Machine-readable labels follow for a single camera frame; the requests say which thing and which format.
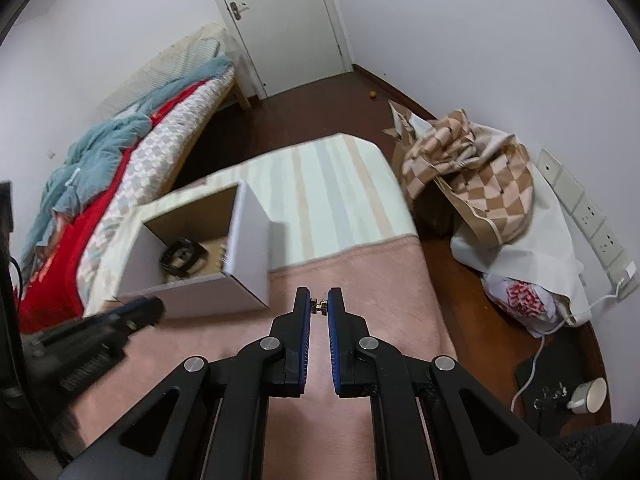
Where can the white cup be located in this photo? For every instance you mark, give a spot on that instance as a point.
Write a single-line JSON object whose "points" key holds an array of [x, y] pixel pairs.
{"points": [[588, 397]]}

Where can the pink striped blanket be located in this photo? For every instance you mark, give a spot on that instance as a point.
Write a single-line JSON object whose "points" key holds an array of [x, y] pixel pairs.
{"points": [[337, 220]]}

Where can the small silver earring pair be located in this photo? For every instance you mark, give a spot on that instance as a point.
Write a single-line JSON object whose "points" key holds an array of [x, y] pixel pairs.
{"points": [[319, 306]]}

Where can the black fuzzy cushion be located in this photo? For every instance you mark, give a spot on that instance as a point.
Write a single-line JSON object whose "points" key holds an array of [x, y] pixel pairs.
{"points": [[609, 451]]}

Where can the white power strip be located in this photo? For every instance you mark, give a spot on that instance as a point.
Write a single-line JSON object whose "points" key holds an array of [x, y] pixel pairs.
{"points": [[618, 265]]}

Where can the white door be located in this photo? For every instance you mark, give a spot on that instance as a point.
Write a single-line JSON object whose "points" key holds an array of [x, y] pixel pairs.
{"points": [[285, 44]]}

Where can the teal blue blanket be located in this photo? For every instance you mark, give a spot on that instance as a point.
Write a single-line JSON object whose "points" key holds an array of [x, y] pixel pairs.
{"points": [[92, 161]]}

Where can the red printed plastic bag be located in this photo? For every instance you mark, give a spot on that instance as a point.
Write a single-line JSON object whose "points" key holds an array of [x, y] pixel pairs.
{"points": [[538, 310]]}

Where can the checkered pastel quilt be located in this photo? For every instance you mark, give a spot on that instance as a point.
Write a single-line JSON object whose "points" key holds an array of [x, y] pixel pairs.
{"points": [[152, 165]]}

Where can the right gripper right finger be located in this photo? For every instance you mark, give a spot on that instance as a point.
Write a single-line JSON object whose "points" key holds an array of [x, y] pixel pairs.
{"points": [[432, 419]]}

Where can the brown checkered cloth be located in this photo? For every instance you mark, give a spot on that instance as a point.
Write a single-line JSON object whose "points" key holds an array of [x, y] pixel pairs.
{"points": [[485, 174]]}

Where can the red bed sheet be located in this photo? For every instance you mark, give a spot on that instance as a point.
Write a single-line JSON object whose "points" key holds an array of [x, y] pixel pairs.
{"points": [[51, 297]]}

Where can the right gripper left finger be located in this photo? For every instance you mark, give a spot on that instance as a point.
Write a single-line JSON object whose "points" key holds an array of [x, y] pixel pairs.
{"points": [[206, 420]]}

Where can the white cardboard box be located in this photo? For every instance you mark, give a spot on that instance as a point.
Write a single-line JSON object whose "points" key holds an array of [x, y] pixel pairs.
{"points": [[233, 228]]}

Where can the black smart band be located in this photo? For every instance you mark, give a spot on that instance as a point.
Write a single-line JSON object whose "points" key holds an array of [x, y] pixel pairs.
{"points": [[180, 257]]}

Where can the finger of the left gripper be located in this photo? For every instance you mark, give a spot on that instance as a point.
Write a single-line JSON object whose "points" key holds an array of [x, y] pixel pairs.
{"points": [[128, 319]]}

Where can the white plastic bag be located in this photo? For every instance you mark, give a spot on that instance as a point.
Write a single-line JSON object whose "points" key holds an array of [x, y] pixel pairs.
{"points": [[544, 255]]}

